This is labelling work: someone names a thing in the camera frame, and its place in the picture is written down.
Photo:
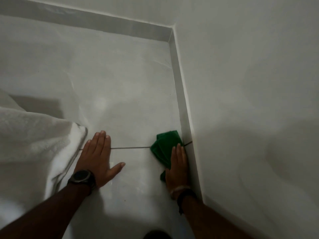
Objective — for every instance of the person's left hand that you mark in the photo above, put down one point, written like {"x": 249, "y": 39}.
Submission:
{"x": 96, "y": 159}

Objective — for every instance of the person's right hand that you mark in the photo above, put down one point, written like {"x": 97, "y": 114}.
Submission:
{"x": 178, "y": 169}

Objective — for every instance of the green cloth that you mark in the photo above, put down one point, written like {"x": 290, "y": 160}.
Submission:
{"x": 164, "y": 146}

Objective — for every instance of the person's left forearm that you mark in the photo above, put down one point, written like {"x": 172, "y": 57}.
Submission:
{"x": 42, "y": 214}

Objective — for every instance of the person's right forearm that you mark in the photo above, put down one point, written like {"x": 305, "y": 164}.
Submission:
{"x": 209, "y": 221}

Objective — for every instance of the black wristwatch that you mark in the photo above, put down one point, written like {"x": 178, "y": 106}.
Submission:
{"x": 81, "y": 177}

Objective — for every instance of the black wrist band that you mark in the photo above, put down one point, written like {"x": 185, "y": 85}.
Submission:
{"x": 183, "y": 196}

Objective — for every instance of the white towel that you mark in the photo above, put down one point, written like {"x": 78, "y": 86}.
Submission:
{"x": 30, "y": 146}

